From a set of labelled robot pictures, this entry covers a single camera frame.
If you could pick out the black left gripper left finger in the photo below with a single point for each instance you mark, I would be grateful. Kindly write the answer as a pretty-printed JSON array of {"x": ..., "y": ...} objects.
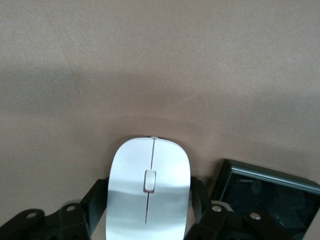
[{"x": 95, "y": 200}]

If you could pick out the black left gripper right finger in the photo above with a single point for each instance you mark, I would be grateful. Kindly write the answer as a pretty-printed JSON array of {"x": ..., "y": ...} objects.
[{"x": 200, "y": 200}]

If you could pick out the white computer mouse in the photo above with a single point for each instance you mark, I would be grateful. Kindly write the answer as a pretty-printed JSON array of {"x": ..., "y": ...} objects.
[{"x": 130, "y": 190}]

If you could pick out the black phone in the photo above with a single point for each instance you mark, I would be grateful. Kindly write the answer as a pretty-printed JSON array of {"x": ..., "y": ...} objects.
[{"x": 275, "y": 192}]

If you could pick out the brown table mat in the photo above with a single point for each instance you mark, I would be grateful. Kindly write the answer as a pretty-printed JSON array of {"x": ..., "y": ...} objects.
[{"x": 160, "y": 50}]

